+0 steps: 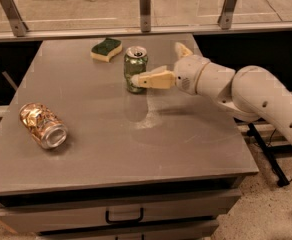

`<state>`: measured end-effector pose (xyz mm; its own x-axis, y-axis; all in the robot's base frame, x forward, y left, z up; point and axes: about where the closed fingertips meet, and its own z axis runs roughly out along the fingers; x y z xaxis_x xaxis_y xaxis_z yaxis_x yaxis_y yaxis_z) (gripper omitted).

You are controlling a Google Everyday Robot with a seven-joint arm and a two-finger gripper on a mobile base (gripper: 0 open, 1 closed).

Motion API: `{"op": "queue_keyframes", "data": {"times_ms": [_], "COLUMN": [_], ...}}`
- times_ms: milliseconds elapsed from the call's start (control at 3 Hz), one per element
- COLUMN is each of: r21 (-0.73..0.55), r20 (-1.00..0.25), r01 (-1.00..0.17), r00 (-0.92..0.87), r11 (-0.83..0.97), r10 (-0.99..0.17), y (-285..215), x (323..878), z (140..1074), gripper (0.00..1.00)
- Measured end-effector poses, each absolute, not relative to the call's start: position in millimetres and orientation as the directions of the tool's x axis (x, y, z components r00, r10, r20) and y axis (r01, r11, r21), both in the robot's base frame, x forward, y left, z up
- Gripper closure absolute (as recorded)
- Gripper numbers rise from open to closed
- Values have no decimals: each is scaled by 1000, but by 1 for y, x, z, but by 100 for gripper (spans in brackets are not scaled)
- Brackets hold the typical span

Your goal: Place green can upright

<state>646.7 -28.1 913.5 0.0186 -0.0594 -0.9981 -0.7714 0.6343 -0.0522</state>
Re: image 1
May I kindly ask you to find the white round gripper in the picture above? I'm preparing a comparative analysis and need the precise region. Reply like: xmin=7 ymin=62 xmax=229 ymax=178
xmin=131 ymin=42 xmax=210 ymax=95

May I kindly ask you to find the green drink can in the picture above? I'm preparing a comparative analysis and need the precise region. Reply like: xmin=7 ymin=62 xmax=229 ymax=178
xmin=124 ymin=46 xmax=148 ymax=94

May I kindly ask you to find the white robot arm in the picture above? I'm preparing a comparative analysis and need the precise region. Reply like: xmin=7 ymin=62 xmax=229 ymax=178
xmin=132 ymin=42 xmax=292 ymax=145

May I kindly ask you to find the crushed gold drink can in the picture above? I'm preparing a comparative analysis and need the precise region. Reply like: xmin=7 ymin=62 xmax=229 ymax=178
xmin=19 ymin=103 xmax=68 ymax=150

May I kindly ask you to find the green and yellow sponge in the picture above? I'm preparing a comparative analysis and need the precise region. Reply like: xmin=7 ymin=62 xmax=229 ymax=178
xmin=91 ymin=38 xmax=123 ymax=62

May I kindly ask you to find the grey drawer cabinet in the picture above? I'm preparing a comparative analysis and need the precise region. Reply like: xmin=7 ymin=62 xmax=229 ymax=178
xmin=0 ymin=39 xmax=257 ymax=240

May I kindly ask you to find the black metal stand leg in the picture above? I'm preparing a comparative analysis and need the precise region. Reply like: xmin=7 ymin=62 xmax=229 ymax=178
xmin=247 ymin=123 xmax=292 ymax=187

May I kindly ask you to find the right metal railing bracket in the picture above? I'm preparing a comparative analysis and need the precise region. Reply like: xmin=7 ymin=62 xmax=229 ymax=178
xmin=218 ymin=0 xmax=237 ymax=30

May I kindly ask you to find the metal railing bracket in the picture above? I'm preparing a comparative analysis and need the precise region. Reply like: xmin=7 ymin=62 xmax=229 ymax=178
xmin=218 ymin=0 xmax=237 ymax=30
xmin=139 ymin=0 xmax=151 ymax=32
xmin=0 ymin=0 xmax=28 ymax=37

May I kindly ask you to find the middle metal railing bracket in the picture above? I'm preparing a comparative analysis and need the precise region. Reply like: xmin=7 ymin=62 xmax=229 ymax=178
xmin=139 ymin=0 xmax=151 ymax=32

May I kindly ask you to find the left metal railing bracket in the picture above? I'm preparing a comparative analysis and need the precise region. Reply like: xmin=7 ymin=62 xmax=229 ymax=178
xmin=0 ymin=0 xmax=28 ymax=37

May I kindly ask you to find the black upper drawer handle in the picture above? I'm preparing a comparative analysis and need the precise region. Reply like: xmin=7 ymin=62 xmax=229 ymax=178
xmin=105 ymin=208 xmax=144 ymax=225

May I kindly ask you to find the black drawer handle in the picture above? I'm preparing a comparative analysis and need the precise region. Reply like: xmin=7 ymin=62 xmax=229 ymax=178
xmin=114 ymin=234 xmax=145 ymax=240
xmin=105 ymin=208 xmax=144 ymax=225

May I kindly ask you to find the black lower drawer handle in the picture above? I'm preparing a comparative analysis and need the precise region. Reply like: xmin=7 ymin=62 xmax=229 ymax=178
xmin=114 ymin=234 xmax=145 ymax=240

